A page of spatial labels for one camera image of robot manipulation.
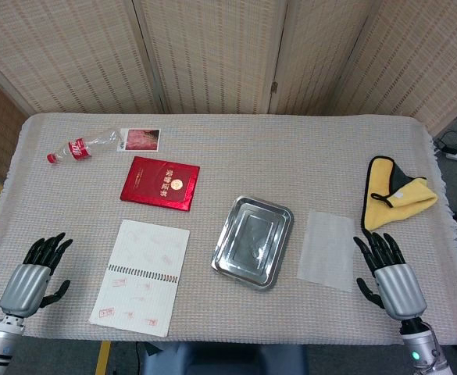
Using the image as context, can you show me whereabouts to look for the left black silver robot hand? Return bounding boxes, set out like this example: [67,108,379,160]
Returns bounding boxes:
[0,232,74,318]

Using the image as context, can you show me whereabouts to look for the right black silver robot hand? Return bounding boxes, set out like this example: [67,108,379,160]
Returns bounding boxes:
[352,231,427,322]

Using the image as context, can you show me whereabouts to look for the white paper sheet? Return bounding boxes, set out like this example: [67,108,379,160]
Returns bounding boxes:
[296,210,356,293]

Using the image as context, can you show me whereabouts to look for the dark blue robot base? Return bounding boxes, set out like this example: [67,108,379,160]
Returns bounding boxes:
[138,341,309,375]

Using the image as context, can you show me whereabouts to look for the rectangular metal tray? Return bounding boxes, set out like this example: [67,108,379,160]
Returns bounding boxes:
[211,195,295,292]

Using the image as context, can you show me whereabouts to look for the yellow microfiber cloth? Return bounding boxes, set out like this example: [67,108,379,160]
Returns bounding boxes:
[361,155,439,232]

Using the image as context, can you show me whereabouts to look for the white spiral notebook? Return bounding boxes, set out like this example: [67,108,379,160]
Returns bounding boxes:
[88,219,191,338]

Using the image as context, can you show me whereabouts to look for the empty plastic cola bottle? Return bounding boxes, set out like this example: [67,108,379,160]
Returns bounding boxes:
[47,130,124,165]

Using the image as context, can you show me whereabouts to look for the red certificate booklet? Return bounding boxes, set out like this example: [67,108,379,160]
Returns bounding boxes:
[120,155,201,213]

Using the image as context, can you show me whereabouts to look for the red photo postcard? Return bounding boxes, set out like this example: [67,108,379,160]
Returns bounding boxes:
[116,128,162,152]

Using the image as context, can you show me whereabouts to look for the beige woven tablecloth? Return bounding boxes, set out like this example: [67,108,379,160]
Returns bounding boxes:
[0,112,457,347]

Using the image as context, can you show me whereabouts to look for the beige folding screen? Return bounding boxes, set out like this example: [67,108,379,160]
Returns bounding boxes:
[0,0,457,136]

